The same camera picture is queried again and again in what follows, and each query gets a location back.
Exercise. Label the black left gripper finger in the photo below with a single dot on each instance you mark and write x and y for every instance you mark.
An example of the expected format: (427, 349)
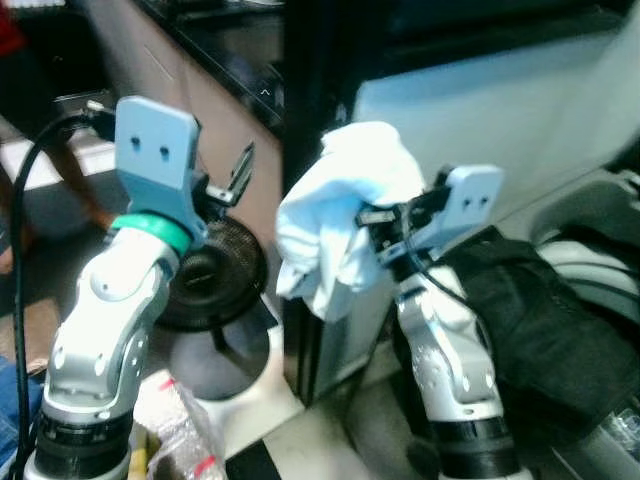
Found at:
(241, 168)

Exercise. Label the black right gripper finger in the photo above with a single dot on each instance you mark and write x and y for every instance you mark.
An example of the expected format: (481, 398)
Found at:
(378, 214)

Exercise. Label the white cloth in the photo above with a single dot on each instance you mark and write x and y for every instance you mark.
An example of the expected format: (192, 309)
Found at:
(330, 200)

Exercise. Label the black round fan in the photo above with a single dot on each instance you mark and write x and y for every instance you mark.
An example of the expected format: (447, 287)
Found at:
(215, 275)

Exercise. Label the grey top-load washer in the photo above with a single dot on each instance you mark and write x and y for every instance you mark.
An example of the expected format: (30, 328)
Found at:
(345, 350)

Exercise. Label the black garment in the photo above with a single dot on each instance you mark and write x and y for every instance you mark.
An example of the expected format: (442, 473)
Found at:
(540, 330)

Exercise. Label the steel washer drum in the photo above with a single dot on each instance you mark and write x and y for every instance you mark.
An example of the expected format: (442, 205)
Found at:
(600, 265)

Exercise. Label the clear plastic bag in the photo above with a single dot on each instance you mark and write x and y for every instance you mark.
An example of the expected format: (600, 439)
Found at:
(175, 430)

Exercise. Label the blue denim fabric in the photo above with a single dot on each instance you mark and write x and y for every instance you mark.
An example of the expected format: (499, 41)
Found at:
(15, 410)

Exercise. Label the pale grey right wrist camera mount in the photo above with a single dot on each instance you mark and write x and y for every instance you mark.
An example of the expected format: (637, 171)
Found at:
(470, 200)

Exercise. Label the pale grey wrist camera mount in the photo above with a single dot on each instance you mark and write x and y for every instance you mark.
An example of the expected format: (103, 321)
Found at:
(470, 200)
(155, 150)

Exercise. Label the pale grey left wrist camera mount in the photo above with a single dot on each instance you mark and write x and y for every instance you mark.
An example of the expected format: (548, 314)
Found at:
(155, 150)

